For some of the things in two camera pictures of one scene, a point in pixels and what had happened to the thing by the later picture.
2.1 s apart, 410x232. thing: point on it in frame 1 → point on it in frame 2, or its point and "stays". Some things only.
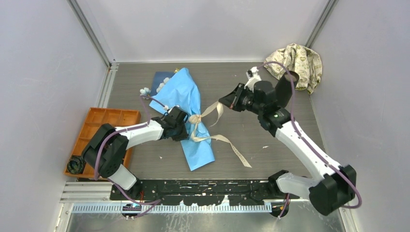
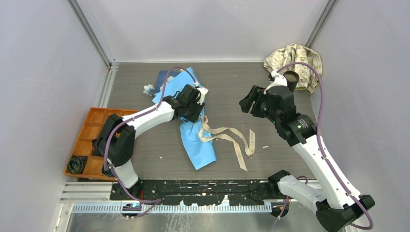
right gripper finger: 230,100 → 245,104
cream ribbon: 195,120 → 207,134
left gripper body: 180,133 → 194,110
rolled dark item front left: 76,165 stays
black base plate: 204,192 stays
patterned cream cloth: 304,62 stays
